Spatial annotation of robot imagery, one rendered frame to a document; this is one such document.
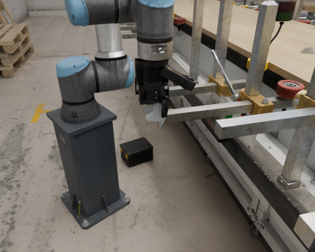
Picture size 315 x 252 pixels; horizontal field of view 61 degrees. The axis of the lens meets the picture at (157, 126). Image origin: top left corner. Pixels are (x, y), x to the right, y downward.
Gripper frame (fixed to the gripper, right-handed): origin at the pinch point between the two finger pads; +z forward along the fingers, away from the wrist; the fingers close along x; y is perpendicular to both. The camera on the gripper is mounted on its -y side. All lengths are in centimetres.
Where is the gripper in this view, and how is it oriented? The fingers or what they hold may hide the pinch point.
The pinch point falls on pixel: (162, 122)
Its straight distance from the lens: 80.3
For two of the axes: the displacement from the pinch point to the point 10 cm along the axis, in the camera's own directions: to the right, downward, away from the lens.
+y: -9.7, 1.3, -2.1
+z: 0.0, 8.5, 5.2
